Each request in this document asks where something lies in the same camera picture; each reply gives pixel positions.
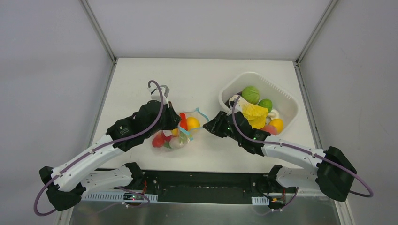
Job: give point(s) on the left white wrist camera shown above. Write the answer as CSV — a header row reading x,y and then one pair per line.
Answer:
x,y
158,94

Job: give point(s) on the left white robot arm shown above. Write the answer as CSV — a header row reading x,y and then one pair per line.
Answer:
x,y
68,184

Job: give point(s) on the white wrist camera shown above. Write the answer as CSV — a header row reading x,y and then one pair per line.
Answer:
x,y
233,104
158,94

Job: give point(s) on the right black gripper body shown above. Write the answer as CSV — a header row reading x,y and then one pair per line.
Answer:
x,y
216,124

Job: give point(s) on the clear zip top bag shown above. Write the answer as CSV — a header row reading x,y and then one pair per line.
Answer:
x,y
187,131

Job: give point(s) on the pink peach toy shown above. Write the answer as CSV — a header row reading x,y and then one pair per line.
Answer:
x,y
270,129

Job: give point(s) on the white mushroom toy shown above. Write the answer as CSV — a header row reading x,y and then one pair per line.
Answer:
x,y
273,114

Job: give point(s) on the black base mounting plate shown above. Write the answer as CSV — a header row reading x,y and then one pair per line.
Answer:
x,y
202,187

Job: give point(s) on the red apple toy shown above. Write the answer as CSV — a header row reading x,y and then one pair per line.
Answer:
x,y
158,141

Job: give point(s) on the yellow orange mango toy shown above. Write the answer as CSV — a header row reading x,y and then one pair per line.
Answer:
x,y
175,132

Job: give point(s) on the light green fruit toy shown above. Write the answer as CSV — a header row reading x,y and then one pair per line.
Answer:
x,y
266,103

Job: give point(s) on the round green cabbage toy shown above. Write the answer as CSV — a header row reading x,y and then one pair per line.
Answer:
x,y
251,94

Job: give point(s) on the yellow napa cabbage toy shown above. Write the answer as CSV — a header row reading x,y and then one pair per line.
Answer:
x,y
256,115

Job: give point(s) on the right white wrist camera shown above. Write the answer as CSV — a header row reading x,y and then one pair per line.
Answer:
x,y
233,104

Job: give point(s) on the white plastic basin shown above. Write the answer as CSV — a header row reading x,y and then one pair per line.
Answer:
x,y
283,101

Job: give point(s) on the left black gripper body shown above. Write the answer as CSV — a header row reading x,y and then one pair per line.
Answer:
x,y
173,117

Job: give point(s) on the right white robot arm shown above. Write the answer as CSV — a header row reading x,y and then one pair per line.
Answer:
x,y
329,170

